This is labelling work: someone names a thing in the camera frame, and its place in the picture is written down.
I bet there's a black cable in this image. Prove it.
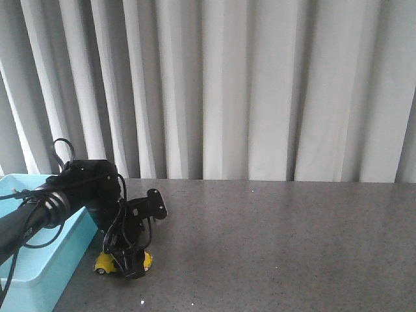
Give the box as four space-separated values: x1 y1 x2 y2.
0 138 153 298

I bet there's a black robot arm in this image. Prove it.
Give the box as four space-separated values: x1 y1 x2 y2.
1 160 168 279

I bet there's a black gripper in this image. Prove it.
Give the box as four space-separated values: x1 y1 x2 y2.
45 160 167 279

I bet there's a grey pleated curtain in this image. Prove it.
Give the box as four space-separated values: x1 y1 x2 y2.
1 1 415 183

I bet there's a yellow toy beetle car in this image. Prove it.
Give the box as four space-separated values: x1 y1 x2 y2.
93 250 153 275

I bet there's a light blue storage box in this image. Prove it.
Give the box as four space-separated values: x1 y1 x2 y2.
1 174 97 311

